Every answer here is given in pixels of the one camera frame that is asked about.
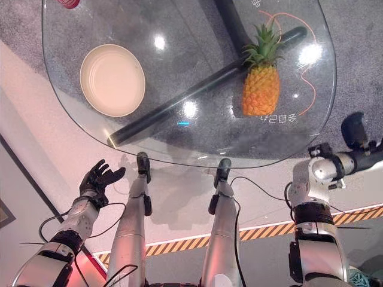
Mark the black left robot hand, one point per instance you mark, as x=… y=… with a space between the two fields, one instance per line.
x=96 y=180

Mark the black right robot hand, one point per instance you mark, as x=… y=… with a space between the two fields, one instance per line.
x=356 y=131

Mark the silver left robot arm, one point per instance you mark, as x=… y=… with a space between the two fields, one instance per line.
x=64 y=236

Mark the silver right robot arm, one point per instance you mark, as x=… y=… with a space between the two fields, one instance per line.
x=314 y=227

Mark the cream round plate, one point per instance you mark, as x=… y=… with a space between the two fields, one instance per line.
x=112 y=80

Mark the silver left robot leg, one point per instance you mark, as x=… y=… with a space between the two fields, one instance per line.
x=131 y=227

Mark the silver robot leg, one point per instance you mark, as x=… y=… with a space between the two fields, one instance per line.
x=221 y=233
x=131 y=227

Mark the orange pineapple with green crown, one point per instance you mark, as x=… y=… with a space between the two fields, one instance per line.
x=261 y=89

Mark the yellow black hazard tape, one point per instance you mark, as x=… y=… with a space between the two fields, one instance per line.
x=185 y=243

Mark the silver right robot leg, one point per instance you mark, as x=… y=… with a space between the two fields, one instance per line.
x=221 y=233

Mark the teal knitted object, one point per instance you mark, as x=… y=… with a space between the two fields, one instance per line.
x=359 y=276

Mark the curved black table base bar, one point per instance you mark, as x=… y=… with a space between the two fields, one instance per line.
x=232 y=24

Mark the red round object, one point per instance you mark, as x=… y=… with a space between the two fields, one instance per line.
x=68 y=3

